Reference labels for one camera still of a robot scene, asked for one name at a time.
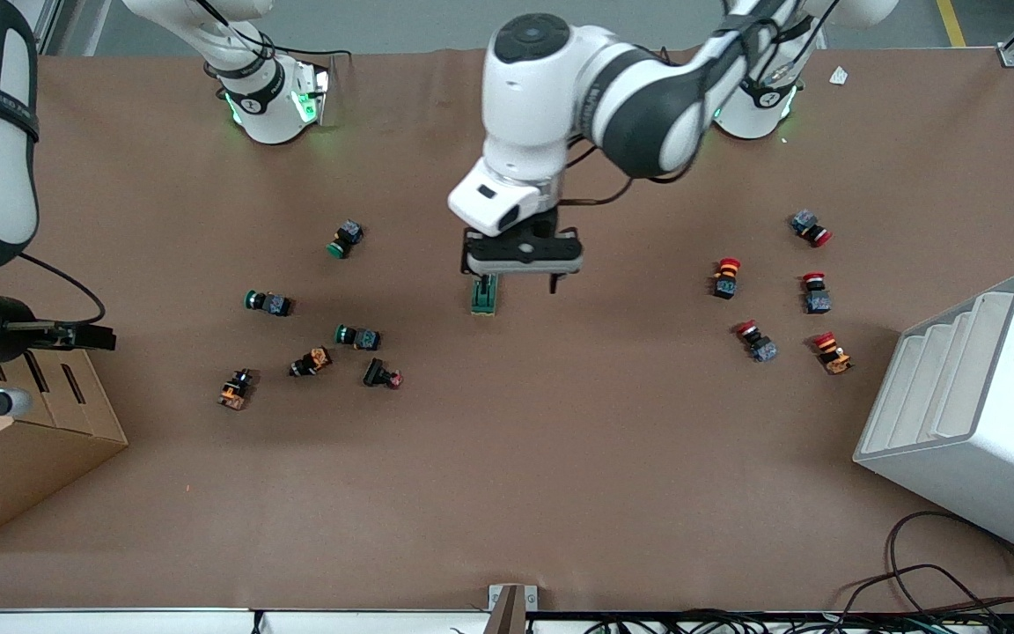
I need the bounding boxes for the black square button red block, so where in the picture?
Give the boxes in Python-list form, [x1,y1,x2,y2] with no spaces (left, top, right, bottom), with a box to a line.
[362,357,405,390]

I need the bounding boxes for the brown cardboard box with slots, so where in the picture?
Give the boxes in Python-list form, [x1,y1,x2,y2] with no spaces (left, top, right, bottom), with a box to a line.
[0,348,129,554]

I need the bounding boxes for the black button orange block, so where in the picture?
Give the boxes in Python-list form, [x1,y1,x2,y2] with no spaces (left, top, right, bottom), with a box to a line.
[217,368,258,411]
[289,346,333,379]

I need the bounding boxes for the red button orange block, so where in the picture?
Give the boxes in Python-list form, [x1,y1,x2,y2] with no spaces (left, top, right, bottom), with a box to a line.
[812,331,855,376]
[709,257,743,301]

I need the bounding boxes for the brown paper table cover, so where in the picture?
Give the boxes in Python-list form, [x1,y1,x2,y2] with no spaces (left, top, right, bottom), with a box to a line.
[0,46,1014,614]

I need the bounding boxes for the red button blue-grey block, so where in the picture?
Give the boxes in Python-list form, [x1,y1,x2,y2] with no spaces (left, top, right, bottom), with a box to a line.
[733,321,779,364]
[801,272,833,315]
[790,210,834,248]

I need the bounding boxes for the white stepped plastic rack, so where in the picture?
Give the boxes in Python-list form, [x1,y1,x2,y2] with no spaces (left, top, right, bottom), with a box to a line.
[853,271,1014,566]

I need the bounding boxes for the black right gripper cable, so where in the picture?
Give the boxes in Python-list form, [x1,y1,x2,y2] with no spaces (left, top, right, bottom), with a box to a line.
[18,253,108,328]

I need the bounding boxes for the green push button switch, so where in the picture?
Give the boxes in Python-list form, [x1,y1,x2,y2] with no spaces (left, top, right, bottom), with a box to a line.
[243,289,294,318]
[327,219,365,260]
[334,323,382,351]

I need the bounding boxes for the white table edge rail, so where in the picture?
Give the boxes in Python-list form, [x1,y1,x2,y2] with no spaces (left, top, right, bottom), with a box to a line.
[0,608,492,634]

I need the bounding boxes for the black right arm base cable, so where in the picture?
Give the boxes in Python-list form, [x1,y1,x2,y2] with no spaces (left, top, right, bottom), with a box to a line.
[195,0,354,64]

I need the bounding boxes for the grey metal bracket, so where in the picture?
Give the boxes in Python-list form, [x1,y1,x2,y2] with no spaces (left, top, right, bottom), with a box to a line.
[488,583,539,634]

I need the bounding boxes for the black cable bundle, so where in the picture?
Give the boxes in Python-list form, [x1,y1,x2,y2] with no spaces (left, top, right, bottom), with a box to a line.
[560,608,1014,634]

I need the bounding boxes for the black looped cable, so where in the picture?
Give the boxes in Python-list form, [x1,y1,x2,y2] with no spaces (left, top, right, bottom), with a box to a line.
[837,509,1014,617]

